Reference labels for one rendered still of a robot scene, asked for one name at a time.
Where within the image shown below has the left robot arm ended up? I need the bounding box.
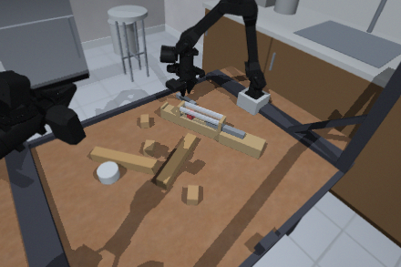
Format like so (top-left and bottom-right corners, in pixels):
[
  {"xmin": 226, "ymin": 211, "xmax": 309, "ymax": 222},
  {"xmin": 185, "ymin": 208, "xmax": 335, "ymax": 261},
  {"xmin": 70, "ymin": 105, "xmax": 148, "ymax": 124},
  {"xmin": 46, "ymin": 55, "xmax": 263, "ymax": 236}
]
[{"xmin": 0, "ymin": 70, "xmax": 38, "ymax": 159}]

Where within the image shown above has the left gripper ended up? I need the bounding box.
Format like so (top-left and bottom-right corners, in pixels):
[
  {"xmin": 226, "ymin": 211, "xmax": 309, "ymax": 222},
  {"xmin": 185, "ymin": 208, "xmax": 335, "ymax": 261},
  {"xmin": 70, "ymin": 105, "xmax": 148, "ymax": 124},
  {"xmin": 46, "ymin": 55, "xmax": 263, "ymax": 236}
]
[{"xmin": 0, "ymin": 83, "xmax": 86, "ymax": 153}]

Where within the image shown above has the light grey short cylinder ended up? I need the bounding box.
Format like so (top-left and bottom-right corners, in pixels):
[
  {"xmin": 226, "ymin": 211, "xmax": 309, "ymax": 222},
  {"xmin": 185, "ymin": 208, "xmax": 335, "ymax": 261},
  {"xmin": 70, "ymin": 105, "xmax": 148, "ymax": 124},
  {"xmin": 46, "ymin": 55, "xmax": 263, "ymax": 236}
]
[{"xmin": 97, "ymin": 161, "xmax": 120, "ymax": 185}]

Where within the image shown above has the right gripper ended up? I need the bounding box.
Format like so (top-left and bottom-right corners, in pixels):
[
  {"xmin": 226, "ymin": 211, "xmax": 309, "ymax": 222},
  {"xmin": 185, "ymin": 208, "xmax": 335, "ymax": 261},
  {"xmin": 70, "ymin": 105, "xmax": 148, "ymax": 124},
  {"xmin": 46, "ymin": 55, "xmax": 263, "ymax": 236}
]
[{"xmin": 166, "ymin": 65, "xmax": 205, "ymax": 97}]

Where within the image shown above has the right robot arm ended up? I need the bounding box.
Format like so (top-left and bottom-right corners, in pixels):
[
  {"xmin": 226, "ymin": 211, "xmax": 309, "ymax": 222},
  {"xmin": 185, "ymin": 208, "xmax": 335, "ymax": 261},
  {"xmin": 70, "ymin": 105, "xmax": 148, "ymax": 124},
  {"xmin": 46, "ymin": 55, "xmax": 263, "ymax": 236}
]
[{"xmin": 159, "ymin": 0, "xmax": 266, "ymax": 99}]

